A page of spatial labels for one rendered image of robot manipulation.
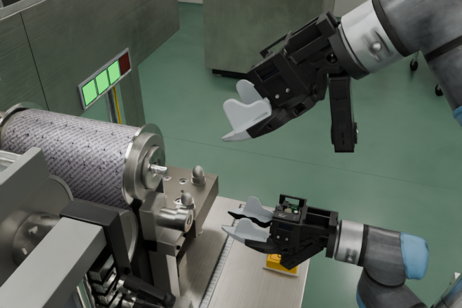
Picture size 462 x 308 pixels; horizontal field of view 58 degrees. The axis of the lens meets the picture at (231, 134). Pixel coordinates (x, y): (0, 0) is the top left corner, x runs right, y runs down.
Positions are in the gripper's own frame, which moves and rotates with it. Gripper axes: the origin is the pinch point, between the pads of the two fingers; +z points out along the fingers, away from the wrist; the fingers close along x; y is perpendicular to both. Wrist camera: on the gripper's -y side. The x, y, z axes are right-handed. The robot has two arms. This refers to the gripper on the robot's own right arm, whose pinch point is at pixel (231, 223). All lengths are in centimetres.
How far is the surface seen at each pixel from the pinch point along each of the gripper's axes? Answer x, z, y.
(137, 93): -73, 62, -20
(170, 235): 10.3, 8.1, 4.8
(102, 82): -30, 45, 9
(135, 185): 11.7, 12.5, 16.7
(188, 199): -5.9, 11.8, -2.4
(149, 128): 3.3, 13.5, 21.9
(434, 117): -249, -87, -110
